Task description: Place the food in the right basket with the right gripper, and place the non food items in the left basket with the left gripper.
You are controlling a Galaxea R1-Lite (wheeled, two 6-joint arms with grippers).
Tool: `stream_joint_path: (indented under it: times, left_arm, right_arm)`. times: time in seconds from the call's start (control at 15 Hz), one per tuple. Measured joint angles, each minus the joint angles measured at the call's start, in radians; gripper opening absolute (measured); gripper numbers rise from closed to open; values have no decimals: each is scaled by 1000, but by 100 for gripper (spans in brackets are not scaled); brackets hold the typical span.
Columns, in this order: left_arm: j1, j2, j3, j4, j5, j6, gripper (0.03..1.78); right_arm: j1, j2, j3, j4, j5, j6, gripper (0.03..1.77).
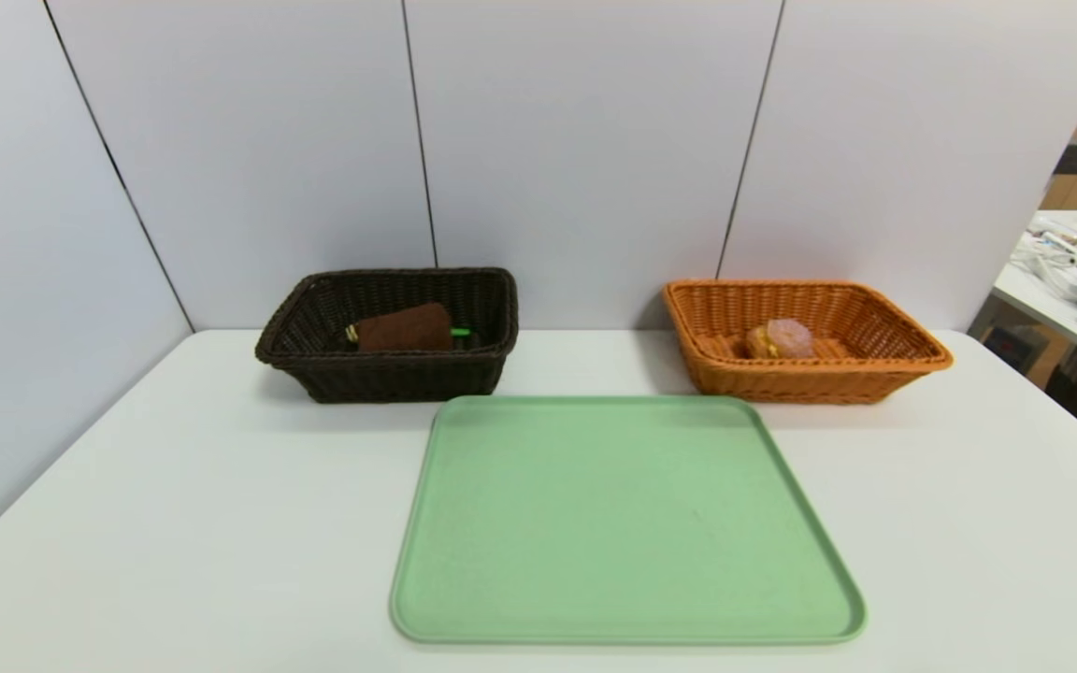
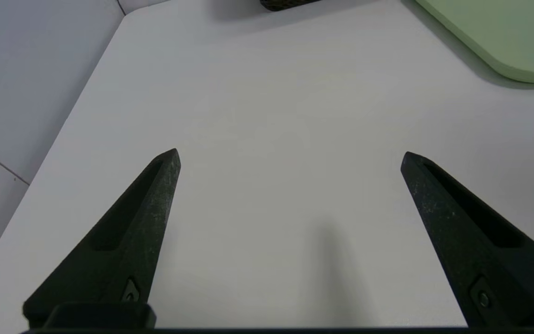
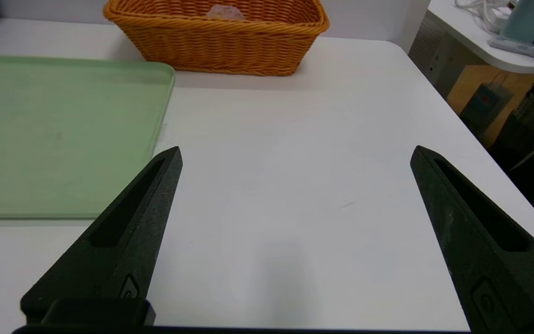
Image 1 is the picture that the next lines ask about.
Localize pink and yellow bun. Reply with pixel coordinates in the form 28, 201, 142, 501
746, 318, 815, 360

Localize brown towel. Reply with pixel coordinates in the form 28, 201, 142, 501
352, 301, 454, 353

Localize white bundled cables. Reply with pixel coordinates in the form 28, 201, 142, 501
1011, 234, 1077, 302

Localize white background table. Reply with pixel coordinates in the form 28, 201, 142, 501
992, 213, 1077, 368

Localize orange wicker basket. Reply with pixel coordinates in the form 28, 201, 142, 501
662, 279, 955, 405

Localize yellow pasta spoon green handle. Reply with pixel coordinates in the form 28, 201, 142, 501
344, 323, 472, 343

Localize dark brown wicker basket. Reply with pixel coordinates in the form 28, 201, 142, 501
256, 267, 519, 403

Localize light green plastic tray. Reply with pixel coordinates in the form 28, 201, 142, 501
390, 394, 868, 646

